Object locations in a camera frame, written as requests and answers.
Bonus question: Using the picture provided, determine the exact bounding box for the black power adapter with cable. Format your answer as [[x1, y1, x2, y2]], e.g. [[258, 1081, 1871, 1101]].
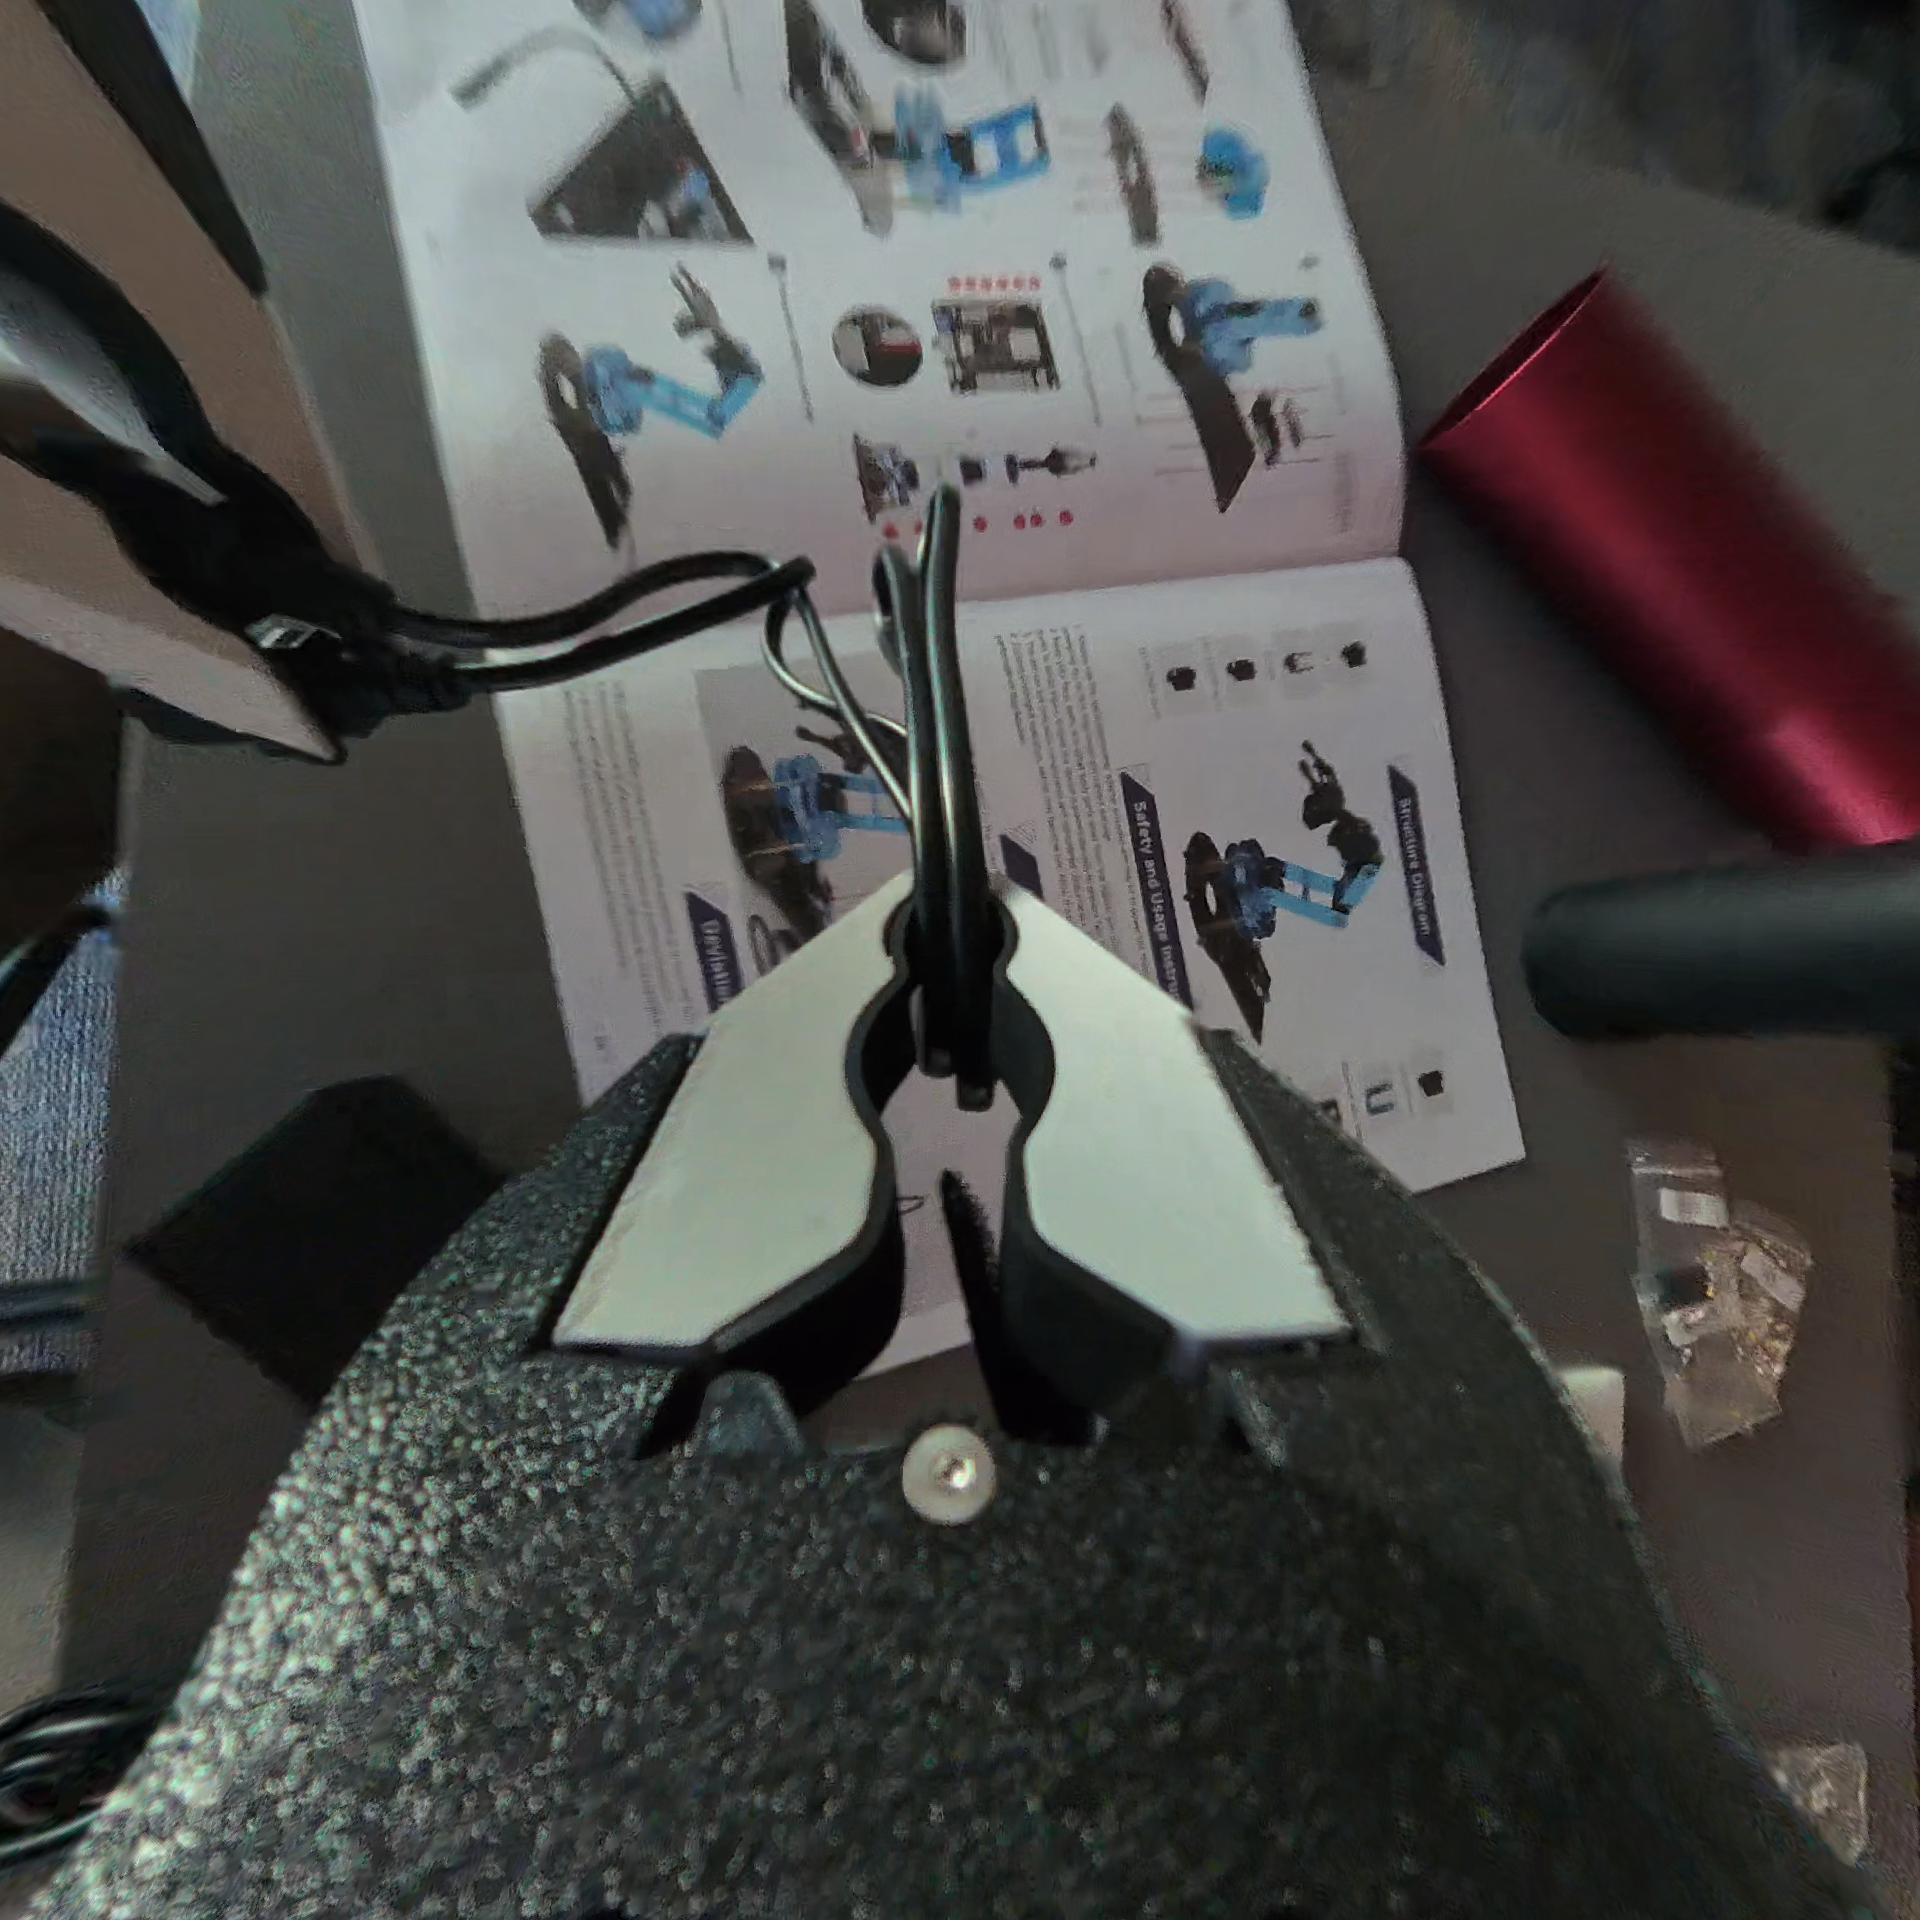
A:
[[0, 1074, 511, 1862]]

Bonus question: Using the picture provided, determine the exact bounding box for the small clear parts bag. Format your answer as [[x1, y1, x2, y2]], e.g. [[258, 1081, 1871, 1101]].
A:
[[1638, 1211, 1818, 1452], [1624, 1135, 1730, 1250]]

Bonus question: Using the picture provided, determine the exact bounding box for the black power cord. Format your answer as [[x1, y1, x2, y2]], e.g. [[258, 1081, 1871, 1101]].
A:
[[247, 485, 1010, 1116]]

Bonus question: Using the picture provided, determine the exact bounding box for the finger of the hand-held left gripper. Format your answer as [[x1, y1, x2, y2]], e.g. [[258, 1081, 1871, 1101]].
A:
[[0, 366, 453, 762], [0, 0, 372, 600]]

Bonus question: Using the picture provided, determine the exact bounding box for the red cylinder bottle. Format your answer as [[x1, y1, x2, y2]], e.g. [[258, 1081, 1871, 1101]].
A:
[[1414, 263, 1920, 857]]

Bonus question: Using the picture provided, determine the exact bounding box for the dark grey cylinder bottle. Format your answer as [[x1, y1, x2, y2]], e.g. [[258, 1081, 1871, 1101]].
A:
[[1519, 840, 1920, 1047]]

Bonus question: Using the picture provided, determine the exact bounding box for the grey desk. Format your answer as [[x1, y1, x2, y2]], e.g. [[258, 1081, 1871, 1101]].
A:
[[0, 0, 1920, 1920]]

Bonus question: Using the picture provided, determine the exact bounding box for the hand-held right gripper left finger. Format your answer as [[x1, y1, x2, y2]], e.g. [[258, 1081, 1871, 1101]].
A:
[[548, 876, 921, 1362]]

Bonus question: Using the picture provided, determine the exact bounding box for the printed instruction booklet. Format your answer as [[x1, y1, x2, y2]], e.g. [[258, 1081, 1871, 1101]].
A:
[[352, 0, 1531, 1374]]

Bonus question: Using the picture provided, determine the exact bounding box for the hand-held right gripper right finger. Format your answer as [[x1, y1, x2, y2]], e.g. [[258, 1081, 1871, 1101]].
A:
[[993, 877, 1356, 1362]]

